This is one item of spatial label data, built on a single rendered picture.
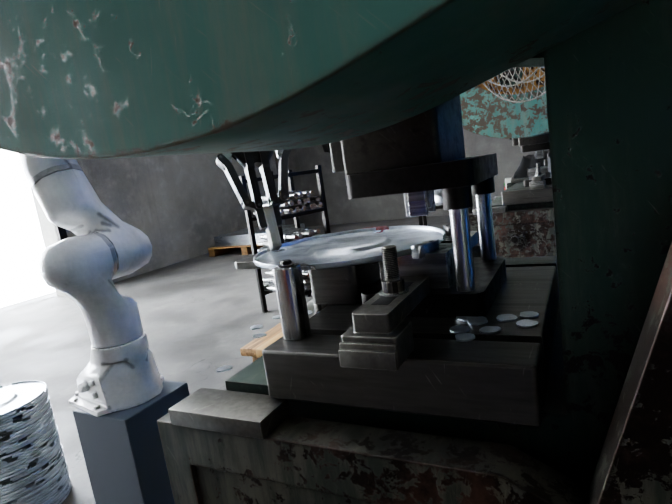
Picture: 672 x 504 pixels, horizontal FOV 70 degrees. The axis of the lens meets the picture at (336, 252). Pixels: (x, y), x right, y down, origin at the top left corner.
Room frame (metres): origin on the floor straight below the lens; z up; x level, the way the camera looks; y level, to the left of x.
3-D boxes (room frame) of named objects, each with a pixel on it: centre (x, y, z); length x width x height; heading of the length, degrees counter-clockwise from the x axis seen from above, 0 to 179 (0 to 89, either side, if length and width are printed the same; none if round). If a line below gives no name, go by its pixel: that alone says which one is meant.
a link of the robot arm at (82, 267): (1.03, 0.54, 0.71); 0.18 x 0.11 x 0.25; 154
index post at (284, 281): (0.57, 0.06, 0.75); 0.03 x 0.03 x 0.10; 62
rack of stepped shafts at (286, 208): (3.28, 0.30, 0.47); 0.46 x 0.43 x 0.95; 42
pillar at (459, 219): (0.56, -0.15, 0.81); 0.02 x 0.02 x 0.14
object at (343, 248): (0.72, -0.02, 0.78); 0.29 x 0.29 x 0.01
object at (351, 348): (0.51, -0.05, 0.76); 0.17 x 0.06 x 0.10; 152
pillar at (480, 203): (0.71, -0.23, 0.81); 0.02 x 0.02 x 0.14
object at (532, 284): (0.66, -0.13, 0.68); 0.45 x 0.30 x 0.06; 152
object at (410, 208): (0.67, -0.12, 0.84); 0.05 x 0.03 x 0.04; 152
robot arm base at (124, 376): (1.08, 0.56, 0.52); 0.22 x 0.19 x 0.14; 61
